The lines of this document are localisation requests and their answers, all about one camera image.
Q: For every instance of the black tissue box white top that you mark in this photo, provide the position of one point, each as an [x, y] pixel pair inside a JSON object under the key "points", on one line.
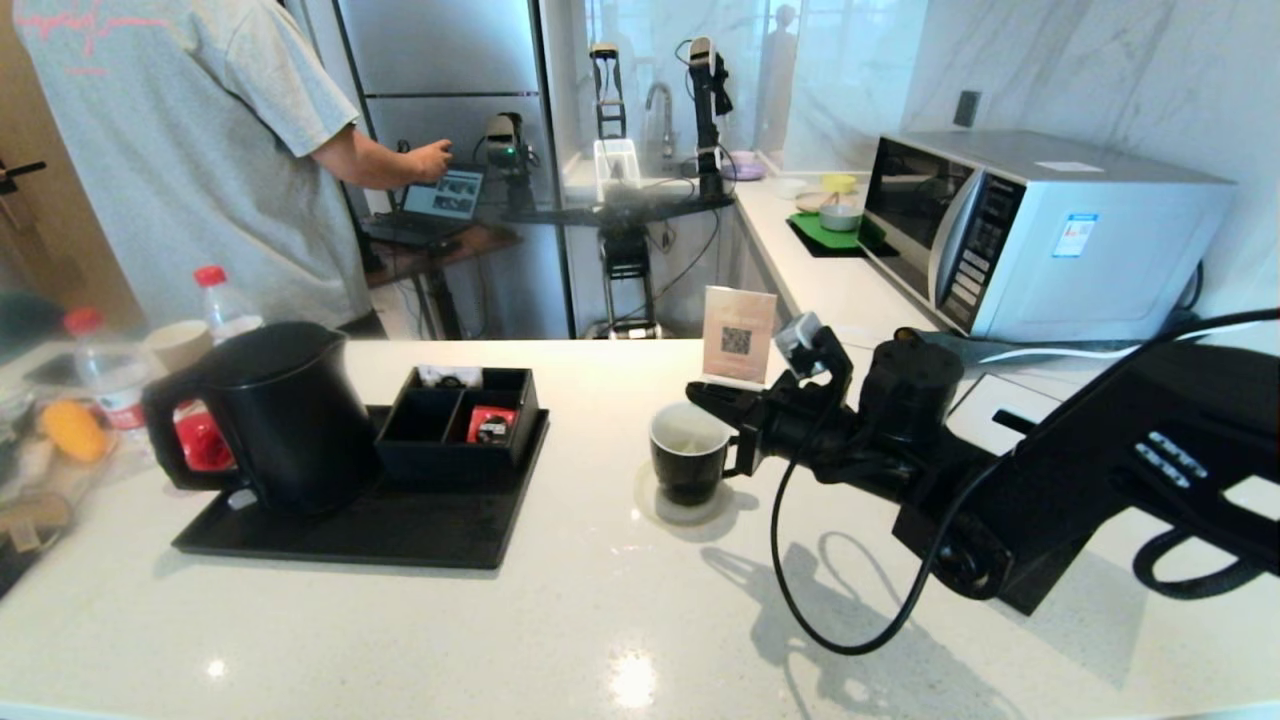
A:
{"points": [[985, 395]]}

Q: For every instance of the black compartment organizer box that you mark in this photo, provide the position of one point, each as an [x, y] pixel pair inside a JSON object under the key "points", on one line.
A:
{"points": [[425, 465]]}

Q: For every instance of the black background robot arm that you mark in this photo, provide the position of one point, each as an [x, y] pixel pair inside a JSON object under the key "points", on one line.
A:
{"points": [[705, 120]]}

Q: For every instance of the black electric kettle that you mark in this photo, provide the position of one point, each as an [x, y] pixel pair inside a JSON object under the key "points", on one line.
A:
{"points": [[290, 420]]}

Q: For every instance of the black mug white inside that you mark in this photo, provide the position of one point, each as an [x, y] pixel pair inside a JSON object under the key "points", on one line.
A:
{"points": [[685, 480]]}

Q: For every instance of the red round disc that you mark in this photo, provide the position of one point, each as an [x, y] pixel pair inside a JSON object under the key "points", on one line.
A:
{"points": [[205, 440]]}

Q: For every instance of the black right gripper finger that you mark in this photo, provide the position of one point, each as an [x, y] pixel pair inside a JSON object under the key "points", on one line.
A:
{"points": [[730, 422], [725, 398]]}

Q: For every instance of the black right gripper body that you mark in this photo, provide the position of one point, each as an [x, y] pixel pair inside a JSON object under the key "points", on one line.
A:
{"points": [[810, 435]]}

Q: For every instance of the round translucent coaster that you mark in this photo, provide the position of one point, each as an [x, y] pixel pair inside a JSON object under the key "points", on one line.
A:
{"points": [[702, 515]]}

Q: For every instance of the orange fruit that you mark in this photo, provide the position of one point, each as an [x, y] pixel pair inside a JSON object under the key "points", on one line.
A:
{"points": [[72, 430]]}

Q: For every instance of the chrome kitchen faucet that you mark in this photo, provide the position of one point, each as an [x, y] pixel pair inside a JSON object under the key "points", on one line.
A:
{"points": [[660, 110]]}

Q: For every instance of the clear plastic bag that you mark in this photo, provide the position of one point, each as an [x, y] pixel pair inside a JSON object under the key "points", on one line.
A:
{"points": [[30, 500]]}

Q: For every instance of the yellow bowl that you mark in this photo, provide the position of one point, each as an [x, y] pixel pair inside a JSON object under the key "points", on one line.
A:
{"points": [[838, 182]]}

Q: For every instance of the grey bowl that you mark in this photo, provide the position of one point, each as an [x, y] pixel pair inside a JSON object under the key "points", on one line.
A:
{"points": [[838, 215]]}

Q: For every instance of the QR code sign stand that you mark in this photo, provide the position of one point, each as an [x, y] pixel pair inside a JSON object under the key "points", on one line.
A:
{"points": [[738, 330]]}

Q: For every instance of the silver refrigerator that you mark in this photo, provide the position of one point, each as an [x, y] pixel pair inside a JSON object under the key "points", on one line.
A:
{"points": [[450, 60]]}

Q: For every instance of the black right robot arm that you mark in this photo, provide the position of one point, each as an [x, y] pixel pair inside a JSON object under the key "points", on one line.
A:
{"points": [[1100, 460]]}

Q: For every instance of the black serving tray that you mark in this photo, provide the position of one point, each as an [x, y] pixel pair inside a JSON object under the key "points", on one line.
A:
{"points": [[420, 530]]}

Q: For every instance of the beige paper cup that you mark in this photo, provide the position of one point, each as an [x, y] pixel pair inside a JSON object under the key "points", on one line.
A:
{"points": [[180, 343]]}

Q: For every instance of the silver microwave oven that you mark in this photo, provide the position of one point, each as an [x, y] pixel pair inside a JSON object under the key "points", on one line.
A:
{"points": [[1100, 260]]}

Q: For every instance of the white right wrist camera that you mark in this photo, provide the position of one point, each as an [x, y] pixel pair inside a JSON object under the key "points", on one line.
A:
{"points": [[800, 340]]}

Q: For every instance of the clear water bottle red cap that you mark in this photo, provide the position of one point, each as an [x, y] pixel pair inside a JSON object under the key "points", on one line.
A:
{"points": [[225, 310], [110, 380]]}

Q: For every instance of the person in grey t-shirt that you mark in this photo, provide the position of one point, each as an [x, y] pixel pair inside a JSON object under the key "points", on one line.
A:
{"points": [[200, 150]]}

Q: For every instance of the camera on tripod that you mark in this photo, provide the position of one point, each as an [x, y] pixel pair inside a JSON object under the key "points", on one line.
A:
{"points": [[505, 140]]}

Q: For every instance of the red sachet packet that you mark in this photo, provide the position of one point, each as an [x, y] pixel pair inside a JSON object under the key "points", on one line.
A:
{"points": [[490, 420]]}

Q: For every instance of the open laptop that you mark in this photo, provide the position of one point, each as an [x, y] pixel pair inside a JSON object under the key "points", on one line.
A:
{"points": [[445, 200]]}

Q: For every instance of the small white bowl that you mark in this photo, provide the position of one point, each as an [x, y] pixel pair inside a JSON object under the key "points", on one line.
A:
{"points": [[790, 186]]}

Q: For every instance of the green mat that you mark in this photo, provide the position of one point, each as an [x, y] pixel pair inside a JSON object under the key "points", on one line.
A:
{"points": [[815, 233]]}

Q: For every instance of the black upright stand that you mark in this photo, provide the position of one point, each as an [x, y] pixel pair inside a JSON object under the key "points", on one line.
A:
{"points": [[606, 100]]}

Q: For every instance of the brown wooden desk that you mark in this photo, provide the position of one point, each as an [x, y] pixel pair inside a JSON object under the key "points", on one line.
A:
{"points": [[470, 245]]}

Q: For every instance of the dark wall outlet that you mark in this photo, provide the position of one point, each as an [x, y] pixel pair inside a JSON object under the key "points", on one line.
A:
{"points": [[965, 109]]}

